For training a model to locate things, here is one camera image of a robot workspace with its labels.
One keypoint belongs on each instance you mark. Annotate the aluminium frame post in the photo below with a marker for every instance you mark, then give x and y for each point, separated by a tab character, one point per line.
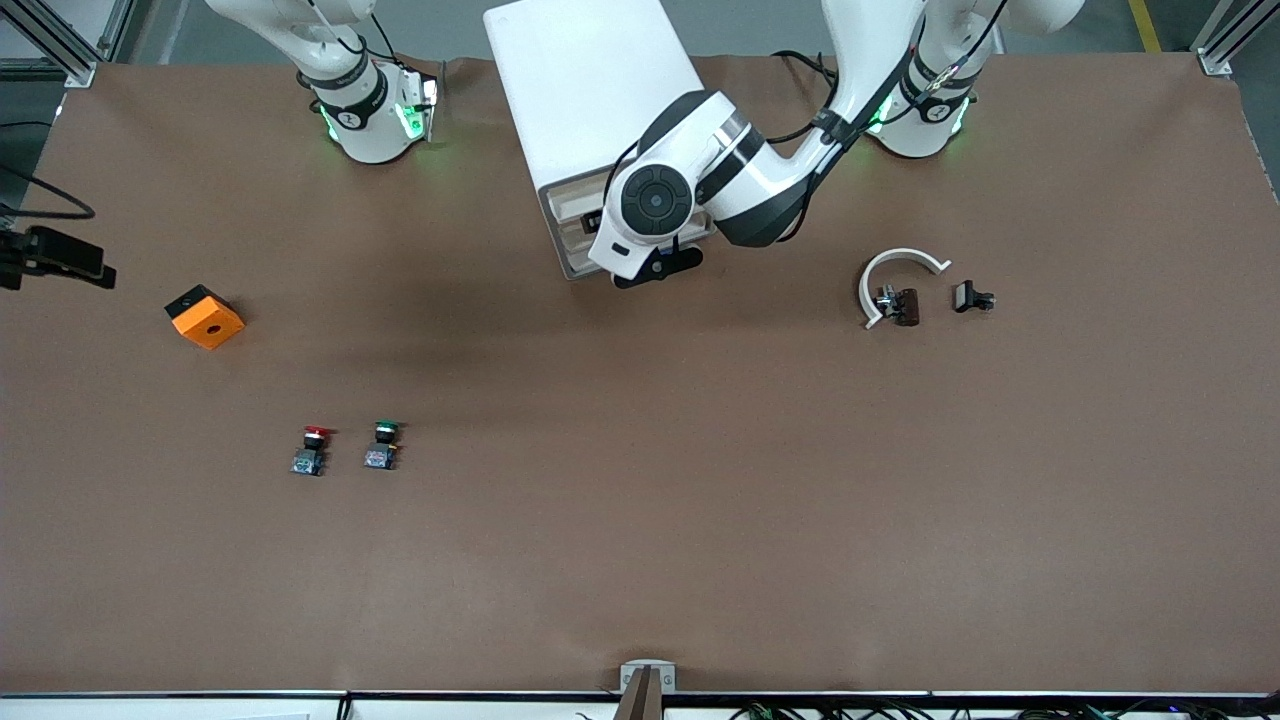
50	40
1225	50

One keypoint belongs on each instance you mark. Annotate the small black clip part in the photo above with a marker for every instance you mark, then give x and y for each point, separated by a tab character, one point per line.
966	296

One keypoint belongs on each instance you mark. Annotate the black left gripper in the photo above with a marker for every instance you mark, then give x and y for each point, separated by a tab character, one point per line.
585	224

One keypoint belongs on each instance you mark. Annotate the red push button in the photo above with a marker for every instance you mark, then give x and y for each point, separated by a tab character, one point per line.
310	458

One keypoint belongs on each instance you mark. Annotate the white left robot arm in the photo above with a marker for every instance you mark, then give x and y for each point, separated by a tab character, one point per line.
760	190

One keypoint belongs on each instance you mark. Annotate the small brown black connector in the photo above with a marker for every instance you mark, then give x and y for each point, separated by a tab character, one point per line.
905	308

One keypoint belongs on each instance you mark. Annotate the green push button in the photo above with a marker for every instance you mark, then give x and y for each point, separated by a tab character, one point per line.
380	455

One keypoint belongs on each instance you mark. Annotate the brown table cover mat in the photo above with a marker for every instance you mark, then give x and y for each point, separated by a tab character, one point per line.
640	500

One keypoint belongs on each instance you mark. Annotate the arm base connector panel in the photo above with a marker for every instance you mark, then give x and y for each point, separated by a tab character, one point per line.
418	105

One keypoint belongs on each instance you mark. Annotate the white table edge rail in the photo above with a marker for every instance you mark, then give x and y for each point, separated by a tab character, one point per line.
200	708

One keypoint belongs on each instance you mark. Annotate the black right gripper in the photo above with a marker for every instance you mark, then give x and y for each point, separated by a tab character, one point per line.
28	255

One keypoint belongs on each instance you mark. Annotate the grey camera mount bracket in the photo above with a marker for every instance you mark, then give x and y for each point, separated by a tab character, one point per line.
648	690

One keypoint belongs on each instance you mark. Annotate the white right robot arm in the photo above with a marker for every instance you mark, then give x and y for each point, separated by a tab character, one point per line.
370	130

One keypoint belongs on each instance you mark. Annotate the orange box with hole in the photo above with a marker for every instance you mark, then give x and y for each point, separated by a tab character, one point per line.
210	325

